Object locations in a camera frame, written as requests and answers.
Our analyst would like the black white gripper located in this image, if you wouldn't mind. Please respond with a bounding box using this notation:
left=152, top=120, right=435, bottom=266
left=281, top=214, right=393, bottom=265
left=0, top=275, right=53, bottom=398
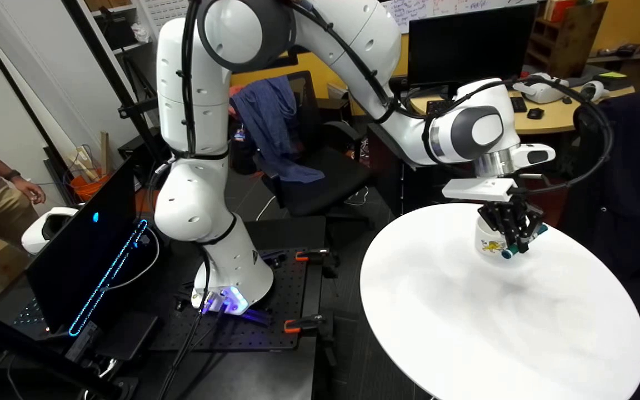
left=442, top=177, right=543, bottom=254

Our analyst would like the orange black clamp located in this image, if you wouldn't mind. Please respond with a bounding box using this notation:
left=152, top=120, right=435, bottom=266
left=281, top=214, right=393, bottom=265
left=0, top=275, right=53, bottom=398
left=294, top=249, right=337, bottom=277
left=282, top=313, right=336, bottom=338

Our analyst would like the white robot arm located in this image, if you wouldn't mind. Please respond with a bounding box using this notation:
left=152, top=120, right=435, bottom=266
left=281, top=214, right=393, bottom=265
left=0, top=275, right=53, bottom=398
left=153, top=0, right=556, bottom=315

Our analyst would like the orange black clamp near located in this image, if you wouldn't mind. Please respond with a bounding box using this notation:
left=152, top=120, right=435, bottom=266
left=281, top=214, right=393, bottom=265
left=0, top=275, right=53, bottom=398
left=282, top=313, right=336, bottom=338

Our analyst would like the black office chair far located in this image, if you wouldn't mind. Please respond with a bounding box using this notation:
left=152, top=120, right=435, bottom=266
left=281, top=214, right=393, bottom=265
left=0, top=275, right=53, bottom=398
left=264, top=71, right=371, bottom=216

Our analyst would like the round white table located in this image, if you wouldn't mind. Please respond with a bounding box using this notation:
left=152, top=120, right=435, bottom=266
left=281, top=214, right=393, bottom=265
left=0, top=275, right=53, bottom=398
left=360, top=203, right=640, bottom=400

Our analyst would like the black laptop screen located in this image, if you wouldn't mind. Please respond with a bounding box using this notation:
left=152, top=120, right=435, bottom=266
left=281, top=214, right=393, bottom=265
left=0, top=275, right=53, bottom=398
left=13, top=161, right=150, bottom=339

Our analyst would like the white game controller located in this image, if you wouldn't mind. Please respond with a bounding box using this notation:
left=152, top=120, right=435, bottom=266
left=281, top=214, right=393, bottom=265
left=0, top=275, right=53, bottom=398
left=21, top=206, right=75, bottom=255

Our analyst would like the black computer monitor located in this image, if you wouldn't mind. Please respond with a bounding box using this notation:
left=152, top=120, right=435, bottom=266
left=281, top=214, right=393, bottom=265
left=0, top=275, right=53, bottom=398
left=406, top=4, right=536, bottom=87

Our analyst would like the orange black clamp far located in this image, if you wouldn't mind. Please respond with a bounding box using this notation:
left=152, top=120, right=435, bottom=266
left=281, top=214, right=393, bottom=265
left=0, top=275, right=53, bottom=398
left=294, top=249, right=337, bottom=277

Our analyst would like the white ceramic cup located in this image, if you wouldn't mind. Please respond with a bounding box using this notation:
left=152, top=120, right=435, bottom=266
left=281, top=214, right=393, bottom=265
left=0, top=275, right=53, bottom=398
left=476, top=209, right=516, bottom=258

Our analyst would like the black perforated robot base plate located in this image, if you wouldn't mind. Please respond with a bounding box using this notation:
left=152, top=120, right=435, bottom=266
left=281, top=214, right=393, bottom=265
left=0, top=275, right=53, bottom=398
left=12, top=216, right=326, bottom=351

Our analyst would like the blue jacket on chair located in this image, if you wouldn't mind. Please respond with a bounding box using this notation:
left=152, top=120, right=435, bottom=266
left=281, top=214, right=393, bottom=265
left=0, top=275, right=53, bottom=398
left=232, top=78, right=325, bottom=185

